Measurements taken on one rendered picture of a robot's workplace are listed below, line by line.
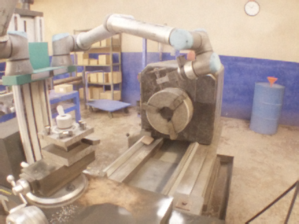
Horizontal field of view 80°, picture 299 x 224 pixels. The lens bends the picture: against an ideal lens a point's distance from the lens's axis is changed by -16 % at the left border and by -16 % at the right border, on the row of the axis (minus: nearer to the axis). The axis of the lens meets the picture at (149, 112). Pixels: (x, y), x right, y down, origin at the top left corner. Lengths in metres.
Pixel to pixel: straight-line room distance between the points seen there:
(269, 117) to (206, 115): 2.78
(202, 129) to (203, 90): 0.27
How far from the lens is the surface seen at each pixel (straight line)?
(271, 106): 3.98
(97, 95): 5.42
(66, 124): 0.83
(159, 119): 1.18
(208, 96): 1.23
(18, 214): 0.49
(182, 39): 0.88
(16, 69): 1.40
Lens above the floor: 1.44
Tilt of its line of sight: 17 degrees down
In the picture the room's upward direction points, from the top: straight up
